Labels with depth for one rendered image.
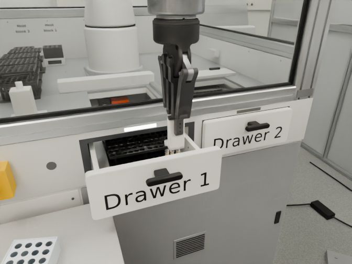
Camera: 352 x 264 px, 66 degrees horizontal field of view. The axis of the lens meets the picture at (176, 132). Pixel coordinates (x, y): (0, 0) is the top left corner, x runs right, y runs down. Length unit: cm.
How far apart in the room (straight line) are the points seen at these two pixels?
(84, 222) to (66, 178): 11
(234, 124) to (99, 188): 41
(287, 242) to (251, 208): 74
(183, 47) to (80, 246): 45
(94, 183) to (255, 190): 60
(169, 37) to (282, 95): 51
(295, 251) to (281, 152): 86
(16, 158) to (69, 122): 14
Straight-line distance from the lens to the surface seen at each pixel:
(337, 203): 215
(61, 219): 72
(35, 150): 68
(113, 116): 65
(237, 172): 89
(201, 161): 60
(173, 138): 52
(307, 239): 181
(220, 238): 106
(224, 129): 76
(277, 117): 86
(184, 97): 45
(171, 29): 43
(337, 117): 242
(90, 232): 67
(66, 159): 69
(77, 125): 66
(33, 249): 63
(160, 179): 53
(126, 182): 56
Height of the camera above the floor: 123
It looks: 26 degrees down
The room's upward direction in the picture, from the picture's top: straight up
